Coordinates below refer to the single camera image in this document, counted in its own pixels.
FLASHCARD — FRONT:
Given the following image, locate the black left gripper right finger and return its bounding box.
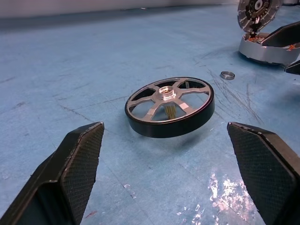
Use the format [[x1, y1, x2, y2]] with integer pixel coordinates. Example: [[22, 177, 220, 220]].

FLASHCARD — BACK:
[[226, 121, 300, 225]]

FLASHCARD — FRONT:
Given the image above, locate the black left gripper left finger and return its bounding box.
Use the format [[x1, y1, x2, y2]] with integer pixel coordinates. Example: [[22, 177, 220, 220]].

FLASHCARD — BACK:
[[0, 121, 105, 225]]

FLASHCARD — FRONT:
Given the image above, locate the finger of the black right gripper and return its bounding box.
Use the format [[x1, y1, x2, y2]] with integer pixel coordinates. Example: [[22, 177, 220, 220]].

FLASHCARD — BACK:
[[260, 21, 300, 49], [283, 60, 300, 76]]

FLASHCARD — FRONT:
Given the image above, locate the silver round motor housing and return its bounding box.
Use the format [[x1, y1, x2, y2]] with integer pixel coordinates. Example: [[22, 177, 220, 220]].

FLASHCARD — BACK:
[[238, 31, 300, 66]]

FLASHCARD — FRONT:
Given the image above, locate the silver round cover plate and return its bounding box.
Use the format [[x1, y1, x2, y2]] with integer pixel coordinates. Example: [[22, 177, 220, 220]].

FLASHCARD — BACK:
[[237, 0, 281, 32]]

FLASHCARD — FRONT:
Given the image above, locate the black rotor with silver spokes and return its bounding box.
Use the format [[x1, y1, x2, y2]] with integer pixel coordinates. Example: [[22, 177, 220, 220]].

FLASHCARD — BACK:
[[124, 76, 216, 139]]

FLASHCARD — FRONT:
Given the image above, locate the small silver bearing ring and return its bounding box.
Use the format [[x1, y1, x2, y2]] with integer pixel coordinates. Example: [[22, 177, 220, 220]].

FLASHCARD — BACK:
[[219, 70, 236, 81]]

